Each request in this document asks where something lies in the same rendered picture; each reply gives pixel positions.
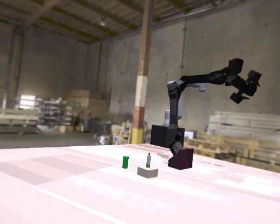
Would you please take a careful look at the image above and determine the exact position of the green marker cap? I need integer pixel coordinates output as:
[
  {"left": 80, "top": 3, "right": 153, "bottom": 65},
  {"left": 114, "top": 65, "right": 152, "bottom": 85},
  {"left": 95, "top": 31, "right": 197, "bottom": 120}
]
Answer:
[{"left": 122, "top": 156, "right": 129, "bottom": 169}]

